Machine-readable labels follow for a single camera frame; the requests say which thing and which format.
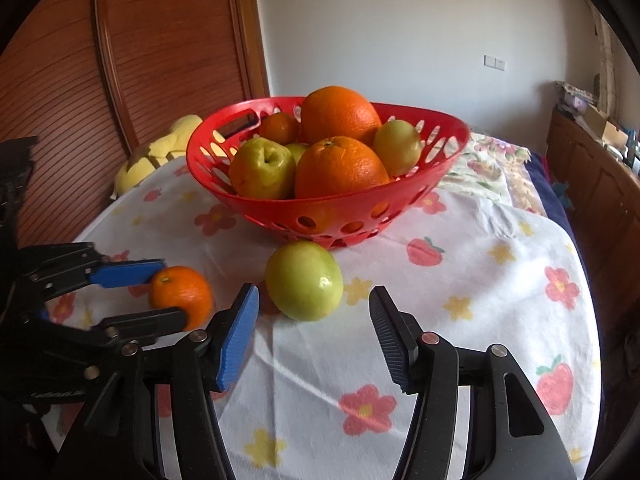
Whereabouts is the wooden cabinet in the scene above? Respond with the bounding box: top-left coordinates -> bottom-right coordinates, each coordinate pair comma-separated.
545,110 -> 640,351

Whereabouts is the yellow plush toy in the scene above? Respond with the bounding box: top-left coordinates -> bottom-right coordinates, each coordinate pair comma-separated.
111,114 -> 204,201

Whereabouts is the wooden wardrobe door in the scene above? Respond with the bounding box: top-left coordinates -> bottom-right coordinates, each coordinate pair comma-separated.
0,0 -> 271,251

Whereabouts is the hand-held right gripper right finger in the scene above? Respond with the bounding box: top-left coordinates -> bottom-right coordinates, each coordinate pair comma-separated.
368,285 -> 578,480

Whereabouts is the white fruit-print cloth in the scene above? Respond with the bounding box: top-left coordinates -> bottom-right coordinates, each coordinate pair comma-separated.
40,157 -> 603,480

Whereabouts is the large orange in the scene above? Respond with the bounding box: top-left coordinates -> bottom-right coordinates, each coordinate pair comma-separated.
299,86 -> 383,147
294,136 -> 391,200

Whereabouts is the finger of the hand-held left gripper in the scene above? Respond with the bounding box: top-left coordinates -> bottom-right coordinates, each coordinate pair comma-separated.
20,241 -> 167,302
87,306 -> 189,356

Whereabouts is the blue cloth toy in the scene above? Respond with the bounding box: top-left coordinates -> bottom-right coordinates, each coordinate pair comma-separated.
550,180 -> 571,211

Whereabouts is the white wrapped pipe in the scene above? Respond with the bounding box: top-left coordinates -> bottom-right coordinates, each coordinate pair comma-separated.
590,10 -> 616,116

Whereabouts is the cardboard box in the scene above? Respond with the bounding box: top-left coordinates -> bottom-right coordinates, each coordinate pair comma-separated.
582,104 -> 628,148

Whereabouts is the red plastic basket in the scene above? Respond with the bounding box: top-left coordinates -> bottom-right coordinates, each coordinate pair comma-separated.
185,96 -> 471,252

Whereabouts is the small tangerine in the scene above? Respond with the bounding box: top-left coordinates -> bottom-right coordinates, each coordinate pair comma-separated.
258,111 -> 302,146
148,266 -> 215,332

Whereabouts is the floral storage box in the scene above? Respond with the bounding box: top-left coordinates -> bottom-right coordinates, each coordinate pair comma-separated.
554,80 -> 598,116

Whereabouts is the floral blanket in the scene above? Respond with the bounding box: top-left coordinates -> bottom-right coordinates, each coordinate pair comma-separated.
440,130 -> 548,218

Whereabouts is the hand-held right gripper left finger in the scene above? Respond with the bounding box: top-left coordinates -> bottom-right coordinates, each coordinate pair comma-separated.
50,283 -> 261,480

